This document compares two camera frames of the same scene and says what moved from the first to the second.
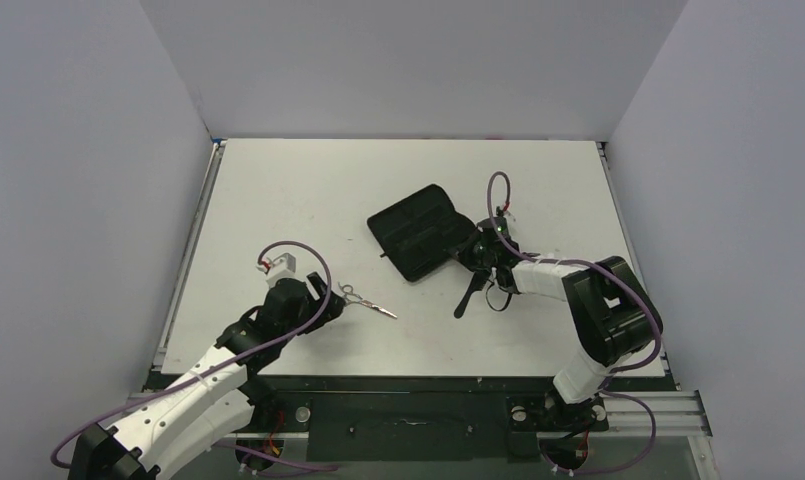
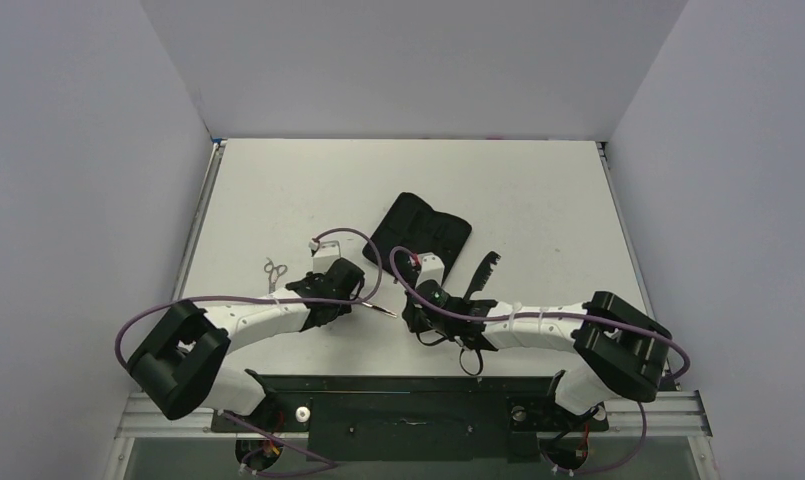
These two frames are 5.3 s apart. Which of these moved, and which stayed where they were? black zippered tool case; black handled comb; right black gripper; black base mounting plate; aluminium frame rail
Moved: black zippered tool case; right black gripper
Stayed: black base mounting plate; aluminium frame rail; black handled comb
